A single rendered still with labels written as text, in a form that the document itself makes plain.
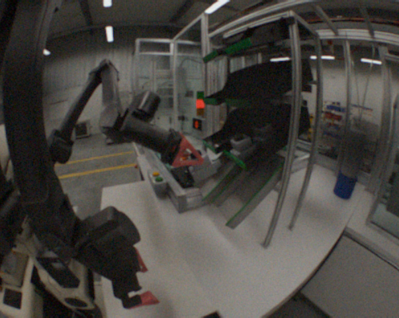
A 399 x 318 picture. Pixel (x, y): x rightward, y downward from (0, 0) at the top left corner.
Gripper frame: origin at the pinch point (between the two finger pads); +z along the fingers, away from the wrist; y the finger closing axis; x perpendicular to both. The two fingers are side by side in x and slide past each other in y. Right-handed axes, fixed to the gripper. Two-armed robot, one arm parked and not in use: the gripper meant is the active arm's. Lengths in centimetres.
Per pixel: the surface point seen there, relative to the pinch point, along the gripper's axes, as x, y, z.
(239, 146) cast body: -7.5, -0.6, 8.7
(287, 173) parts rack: -8.3, -7.6, 23.7
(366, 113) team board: -541, 308, 874
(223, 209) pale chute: 14.1, 4.1, 19.9
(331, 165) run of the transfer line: -36, 34, 131
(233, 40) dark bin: -45, 24, -1
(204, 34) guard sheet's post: -60, 65, -10
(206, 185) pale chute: 14.0, 19.5, 17.8
